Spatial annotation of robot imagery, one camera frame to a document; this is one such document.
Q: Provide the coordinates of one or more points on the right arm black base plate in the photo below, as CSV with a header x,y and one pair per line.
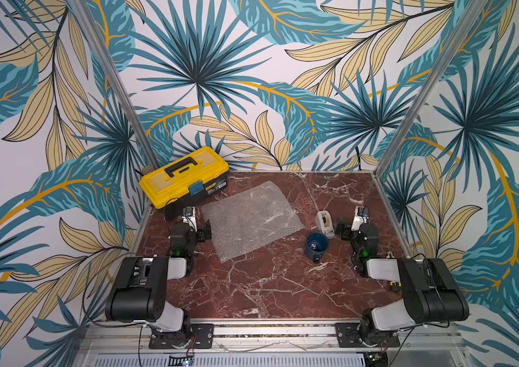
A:
x,y
354,335

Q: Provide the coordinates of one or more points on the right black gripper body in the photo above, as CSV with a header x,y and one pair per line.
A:
x,y
345,231

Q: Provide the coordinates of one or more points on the aluminium front frame rail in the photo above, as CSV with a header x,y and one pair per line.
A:
x,y
274,342

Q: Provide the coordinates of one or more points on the left aluminium corner post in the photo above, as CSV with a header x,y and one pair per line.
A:
x,y
88,25

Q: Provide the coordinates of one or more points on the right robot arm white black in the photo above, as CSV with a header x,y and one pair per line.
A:
x,y
430,294

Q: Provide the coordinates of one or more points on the yellow black toolbox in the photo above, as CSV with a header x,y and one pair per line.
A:
x,y
187,181

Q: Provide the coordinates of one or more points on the right aluminium corner post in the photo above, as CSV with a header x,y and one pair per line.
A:
x,y
472,12

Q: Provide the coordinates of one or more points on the dark blue mug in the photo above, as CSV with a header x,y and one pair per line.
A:
x,y
316,246

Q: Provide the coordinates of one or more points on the clear bubble wrap sheet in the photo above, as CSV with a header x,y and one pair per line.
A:
x,y
250,220

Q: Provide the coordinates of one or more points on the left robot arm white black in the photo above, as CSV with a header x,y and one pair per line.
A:
x,y
138,294

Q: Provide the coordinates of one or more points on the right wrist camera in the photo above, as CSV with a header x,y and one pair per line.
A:
x,y
361,216

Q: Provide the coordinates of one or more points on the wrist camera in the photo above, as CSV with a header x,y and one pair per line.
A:
x,y
361,216
189,216

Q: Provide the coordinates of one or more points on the aluminium corner post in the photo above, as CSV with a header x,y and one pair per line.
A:
x,y
88,25
472,12

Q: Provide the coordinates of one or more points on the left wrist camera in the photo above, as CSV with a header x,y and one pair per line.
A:
x,y
189,216

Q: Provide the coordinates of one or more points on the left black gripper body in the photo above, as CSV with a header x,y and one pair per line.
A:
x,y
200,236

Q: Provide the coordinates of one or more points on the white tape dispenser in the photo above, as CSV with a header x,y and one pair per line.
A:
x,y
325,224

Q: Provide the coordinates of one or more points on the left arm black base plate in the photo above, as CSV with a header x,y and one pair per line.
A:
x,y
197,336

